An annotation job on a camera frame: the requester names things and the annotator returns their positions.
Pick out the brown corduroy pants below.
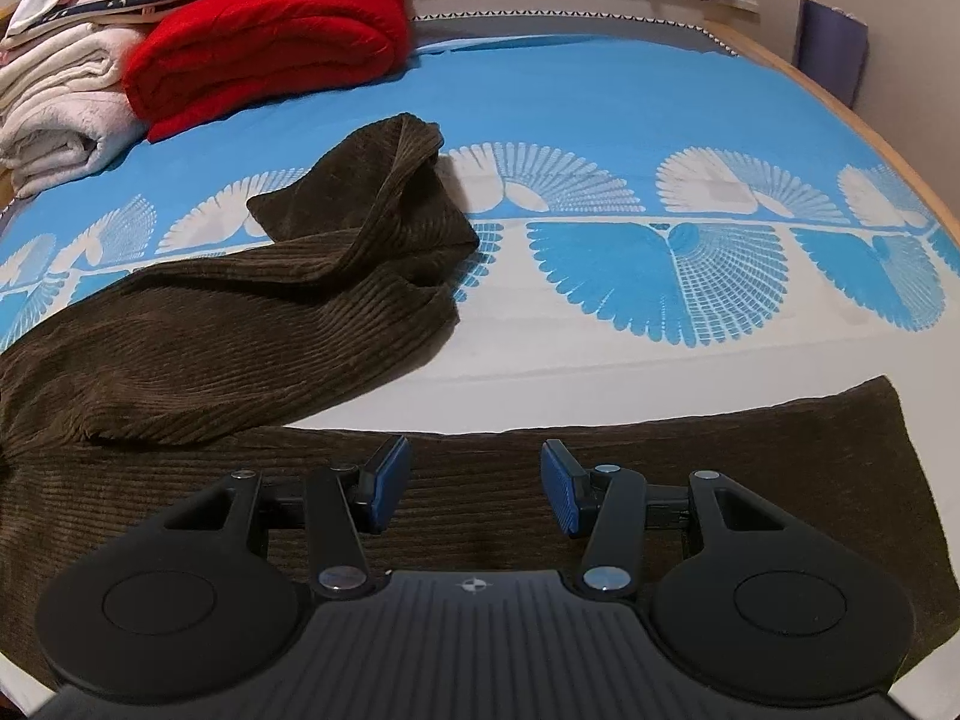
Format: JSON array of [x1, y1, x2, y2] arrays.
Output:
[[2, 114, 958, 684]]

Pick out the blue white patterned bedsheet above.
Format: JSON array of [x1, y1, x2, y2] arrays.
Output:
[[2, 36, 958, 431]]

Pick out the white folded towel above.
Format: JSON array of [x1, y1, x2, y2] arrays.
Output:
[[2, 23, 146, 200]]

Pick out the grey mattress with trim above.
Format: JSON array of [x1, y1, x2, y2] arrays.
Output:
[[412, 10, 739, 57]]

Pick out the red knitted blanket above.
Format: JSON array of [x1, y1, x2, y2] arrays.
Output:
[[122, 0, 412, 143]]

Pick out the purple rolled mat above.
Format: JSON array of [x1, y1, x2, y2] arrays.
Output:
[[793, 0, 869, 107]]

